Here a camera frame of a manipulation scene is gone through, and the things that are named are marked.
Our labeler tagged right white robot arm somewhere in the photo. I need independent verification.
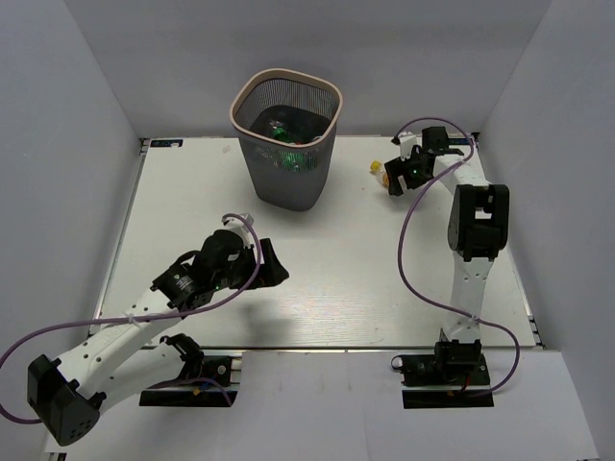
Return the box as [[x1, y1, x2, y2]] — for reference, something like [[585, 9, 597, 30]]
[[384, 126, 510, 383]]

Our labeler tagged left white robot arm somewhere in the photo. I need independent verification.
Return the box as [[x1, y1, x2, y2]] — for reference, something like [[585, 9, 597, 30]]
[[27, 229, 289, 447]]

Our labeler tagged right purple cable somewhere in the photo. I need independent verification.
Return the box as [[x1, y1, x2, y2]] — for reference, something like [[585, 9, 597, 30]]
[[397, 116, 521, 398]]

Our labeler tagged grey mesh waste bin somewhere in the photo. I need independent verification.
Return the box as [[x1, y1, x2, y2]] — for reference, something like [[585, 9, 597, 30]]
[[230, 68, 343, 211]]

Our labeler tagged orange cap juice bottle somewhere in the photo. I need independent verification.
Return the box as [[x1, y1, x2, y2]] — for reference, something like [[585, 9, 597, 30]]
[[370, 160, 389, 188]]

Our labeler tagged green soda bottle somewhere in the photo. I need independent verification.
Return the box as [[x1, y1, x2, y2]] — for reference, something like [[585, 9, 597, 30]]
[[269, 120, 305, 171]]

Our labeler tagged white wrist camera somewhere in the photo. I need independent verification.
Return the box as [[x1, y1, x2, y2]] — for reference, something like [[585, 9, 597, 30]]
[[222, 213, 254, 245], [391, 132, 418, 161]]

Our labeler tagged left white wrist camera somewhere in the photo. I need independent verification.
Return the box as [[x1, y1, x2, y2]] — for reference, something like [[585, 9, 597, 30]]
[[222, 213, 254, 245]]

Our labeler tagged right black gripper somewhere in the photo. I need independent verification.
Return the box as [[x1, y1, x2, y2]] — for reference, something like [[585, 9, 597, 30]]
[[385, 147, 433, 196]]

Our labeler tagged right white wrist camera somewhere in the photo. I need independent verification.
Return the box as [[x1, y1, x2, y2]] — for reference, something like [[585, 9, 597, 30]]
[[391, 132, 418, 161]]

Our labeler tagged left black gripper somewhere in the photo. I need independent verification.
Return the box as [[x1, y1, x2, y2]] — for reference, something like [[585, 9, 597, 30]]
[[213, 238, 289, 290]]

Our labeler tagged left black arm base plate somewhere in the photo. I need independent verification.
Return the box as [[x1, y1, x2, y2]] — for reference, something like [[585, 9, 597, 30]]
[[138, 352, 244, 408]]

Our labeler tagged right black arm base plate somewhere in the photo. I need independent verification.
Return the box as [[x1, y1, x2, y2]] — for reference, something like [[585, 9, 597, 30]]
[[390, 353, 494, 410]]

